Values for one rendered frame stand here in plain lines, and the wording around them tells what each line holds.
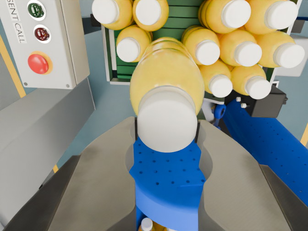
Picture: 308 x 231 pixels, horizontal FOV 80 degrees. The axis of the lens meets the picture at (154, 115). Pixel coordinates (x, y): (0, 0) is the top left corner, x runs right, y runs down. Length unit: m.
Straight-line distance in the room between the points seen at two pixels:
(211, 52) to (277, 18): 0.11
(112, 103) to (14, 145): 0.89
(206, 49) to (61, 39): 0.25
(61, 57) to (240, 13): 0.31
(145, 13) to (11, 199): 0.88
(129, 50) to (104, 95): 1.31
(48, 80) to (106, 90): 1.22
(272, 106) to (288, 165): 0.47
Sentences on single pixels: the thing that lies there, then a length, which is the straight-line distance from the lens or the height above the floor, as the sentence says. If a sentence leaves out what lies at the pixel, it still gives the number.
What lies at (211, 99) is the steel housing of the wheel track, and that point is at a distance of 0.55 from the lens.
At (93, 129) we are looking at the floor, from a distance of 1.85.
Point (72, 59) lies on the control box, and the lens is 0.41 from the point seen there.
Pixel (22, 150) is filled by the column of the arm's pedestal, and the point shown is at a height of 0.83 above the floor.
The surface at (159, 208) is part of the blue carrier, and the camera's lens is 0.38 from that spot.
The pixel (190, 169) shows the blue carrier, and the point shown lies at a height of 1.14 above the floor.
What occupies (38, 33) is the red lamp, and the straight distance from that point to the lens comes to 0.38.
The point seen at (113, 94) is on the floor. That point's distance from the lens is 1.62.
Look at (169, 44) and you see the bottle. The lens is 0.21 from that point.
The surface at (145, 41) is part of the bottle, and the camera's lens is 0.39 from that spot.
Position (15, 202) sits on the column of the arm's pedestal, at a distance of 1.03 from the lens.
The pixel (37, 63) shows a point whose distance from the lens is 0.40.
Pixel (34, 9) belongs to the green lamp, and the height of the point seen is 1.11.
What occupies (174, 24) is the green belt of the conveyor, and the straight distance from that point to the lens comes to 0.53.
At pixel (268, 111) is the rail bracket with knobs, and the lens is 0.55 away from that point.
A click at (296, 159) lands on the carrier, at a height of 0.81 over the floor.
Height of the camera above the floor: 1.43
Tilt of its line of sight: 60 degrees down
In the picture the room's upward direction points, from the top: 174 degrees counter-clockwise
